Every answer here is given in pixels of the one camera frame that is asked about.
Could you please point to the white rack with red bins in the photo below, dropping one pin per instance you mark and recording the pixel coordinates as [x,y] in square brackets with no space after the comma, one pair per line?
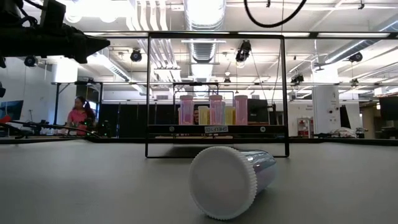
[303,126]

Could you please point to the black monitor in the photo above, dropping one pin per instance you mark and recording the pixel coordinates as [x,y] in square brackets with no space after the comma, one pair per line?
[258,110]
[388,107]

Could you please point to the person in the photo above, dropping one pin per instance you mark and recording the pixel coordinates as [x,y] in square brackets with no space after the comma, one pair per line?
[79,116]
[196,116]

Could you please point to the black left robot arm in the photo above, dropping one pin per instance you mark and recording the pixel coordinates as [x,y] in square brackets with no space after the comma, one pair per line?
[9,40]

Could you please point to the teal printed pill bottle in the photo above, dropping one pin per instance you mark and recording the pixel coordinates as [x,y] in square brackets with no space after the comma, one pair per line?
[241,110]

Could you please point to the orange pill bottle white cap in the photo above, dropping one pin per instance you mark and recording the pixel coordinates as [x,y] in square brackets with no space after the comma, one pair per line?
[234,117]

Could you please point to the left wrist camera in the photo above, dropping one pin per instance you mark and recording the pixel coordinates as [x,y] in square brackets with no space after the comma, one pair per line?
[53,14]

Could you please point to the monitor with blue screen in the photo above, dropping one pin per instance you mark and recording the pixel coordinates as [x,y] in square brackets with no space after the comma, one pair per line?
[11,109]

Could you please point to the silver ribbed air duct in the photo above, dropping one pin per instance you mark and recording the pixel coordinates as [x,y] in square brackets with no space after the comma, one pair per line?
[203,28]

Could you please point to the red object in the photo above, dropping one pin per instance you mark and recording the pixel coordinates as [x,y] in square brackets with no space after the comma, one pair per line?
[4,119]

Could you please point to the black partition panel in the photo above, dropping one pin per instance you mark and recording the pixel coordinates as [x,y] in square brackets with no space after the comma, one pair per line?
[133,119]

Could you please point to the black ceiling light track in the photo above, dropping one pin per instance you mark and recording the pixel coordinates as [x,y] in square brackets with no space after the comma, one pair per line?
[326,34]
[342,84]

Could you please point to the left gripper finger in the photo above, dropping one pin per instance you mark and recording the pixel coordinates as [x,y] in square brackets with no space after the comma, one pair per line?
[88,45]

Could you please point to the grey table mat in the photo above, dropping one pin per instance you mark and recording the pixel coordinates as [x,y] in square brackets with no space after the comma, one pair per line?
[93,180]

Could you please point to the black stand frame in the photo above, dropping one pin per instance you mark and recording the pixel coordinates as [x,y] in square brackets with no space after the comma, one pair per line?
[57,105]

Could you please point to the white square building pillar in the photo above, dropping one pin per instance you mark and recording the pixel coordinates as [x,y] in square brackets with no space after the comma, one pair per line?
[326,109]

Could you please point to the black ceiling mounted camera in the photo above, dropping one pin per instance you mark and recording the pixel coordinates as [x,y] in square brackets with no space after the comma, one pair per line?
[243,51]
[356,57]
[297,78]
[30,60]
[136,55]

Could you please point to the black metal rig frame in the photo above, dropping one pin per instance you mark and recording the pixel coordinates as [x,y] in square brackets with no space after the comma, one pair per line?
[118,140]

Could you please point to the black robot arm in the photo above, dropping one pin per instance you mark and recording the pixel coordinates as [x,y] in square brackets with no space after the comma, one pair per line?
[46,126]

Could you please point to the pink pill bottle white cap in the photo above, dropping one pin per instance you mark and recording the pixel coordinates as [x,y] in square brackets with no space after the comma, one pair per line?
[215,110]
[186,110]

